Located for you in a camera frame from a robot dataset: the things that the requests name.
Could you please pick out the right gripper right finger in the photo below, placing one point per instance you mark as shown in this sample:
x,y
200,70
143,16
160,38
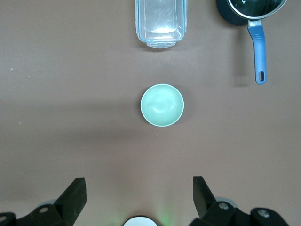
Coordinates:
x,y
207,207

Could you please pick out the green bowl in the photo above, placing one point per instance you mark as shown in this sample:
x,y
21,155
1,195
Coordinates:
x,y
162,106

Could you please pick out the glass saucepan lid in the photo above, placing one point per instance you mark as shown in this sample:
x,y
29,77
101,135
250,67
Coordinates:
x,y
256,7

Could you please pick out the clear plastic food container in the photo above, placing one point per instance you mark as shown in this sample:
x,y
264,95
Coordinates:
x,y
161,21

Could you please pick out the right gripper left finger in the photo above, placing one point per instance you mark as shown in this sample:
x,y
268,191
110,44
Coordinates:
x,y
68,204

